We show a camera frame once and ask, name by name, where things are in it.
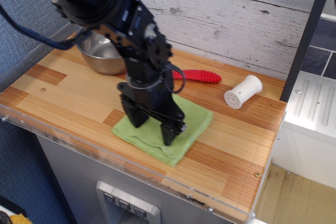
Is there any stainless steel bowl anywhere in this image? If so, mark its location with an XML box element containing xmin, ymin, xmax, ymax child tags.
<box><xmin>77</xmin><ymin>33</ymin><xmax>126</xmax><ymax>75</ymax></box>

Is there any white plastic spool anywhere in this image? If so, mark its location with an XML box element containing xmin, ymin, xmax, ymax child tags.
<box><xmin>224</xmin><ymin>75</ymin><xmax>263</xmax><ymax>110</ymax></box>

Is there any clear acrylic edge guard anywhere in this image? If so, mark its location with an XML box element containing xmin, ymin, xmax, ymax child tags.
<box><xmin>1</xmin><ymin>96</ymin><xmax>286</xmax><ymax>223</ymax></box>

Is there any silver button panel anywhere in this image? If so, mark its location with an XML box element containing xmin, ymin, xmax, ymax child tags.
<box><xmin>96</xmin><ymin>180</ymin><xmax>161</xmax><ymax>223</ymax></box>

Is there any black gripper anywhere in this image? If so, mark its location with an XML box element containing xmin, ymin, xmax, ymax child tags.
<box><xmin>117</xmin><ymin>74</ymin><xmax>187</xmax><ymax>146</ymax></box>

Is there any grey metal cabinet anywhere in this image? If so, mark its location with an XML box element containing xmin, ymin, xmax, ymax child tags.
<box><xmin>35</xmin><ymin>133</ymin><xmax>237</xmax><ymax>224</ymax></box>

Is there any braided black cable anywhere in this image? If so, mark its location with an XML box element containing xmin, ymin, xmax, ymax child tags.
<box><xmin>0</xmin><ymin>3</ymin><xmax>90</xmax><ymax>51</ymax></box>

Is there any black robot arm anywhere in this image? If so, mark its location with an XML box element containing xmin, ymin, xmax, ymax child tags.
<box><xmin>54</xmin><ymin>0</ymin><xmax>186</xmax><ymax>146</ymax></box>

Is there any green towel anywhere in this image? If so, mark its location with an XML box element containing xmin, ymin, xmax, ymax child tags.
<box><xmin>111</xmin><ymin>94</ymin><xmax>213</xmax><ymax>167</ymax></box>

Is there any dark vertical post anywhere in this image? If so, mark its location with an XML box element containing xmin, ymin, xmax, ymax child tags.
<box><xmin>280</xmin><ymin>0</ymin><xmax>327</xmax><ymax>102</ymax></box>

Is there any fork with red handle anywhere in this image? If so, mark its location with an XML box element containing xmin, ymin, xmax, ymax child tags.
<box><xmin>173</xmin><ymin>70</ymin><xmax>222</xmax><ymax>83</ymax></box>

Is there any white grooved appliance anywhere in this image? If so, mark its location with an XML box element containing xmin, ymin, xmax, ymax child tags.
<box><xmin>272</xmin><ymin>71</ymin><xmax>335</xmax><ymax>188</ymax></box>

